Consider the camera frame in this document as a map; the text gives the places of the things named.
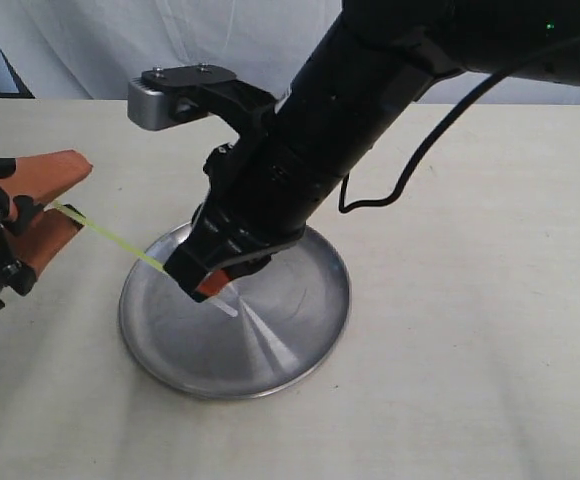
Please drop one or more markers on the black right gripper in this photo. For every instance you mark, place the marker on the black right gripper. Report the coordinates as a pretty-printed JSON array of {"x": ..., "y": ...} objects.
[{"x": 258, "y": 204}]

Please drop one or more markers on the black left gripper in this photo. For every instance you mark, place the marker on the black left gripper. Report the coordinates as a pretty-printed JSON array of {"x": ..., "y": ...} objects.
[{"x": 25, "y": 183}]

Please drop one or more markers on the green glow stick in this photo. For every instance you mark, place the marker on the green glow stick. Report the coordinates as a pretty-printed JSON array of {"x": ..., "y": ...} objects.
[{"x": 82, "y": 220}]

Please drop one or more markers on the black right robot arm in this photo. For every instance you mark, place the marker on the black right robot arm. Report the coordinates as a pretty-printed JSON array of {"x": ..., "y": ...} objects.
[{"x": 375, "y": 60}]

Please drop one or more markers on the round silver metal plate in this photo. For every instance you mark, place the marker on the round silver metal plate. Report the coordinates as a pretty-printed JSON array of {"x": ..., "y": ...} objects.
[{"x": 259, "y": 335}]

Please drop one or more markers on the white backdrop cloth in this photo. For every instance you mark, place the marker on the white backdrop cloth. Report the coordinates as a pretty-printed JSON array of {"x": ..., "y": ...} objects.
[{"x": 91, "y": 49}]

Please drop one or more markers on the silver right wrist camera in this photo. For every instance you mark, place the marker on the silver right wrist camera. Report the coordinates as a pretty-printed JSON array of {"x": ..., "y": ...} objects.
[{"x": 163, "y": 98}]

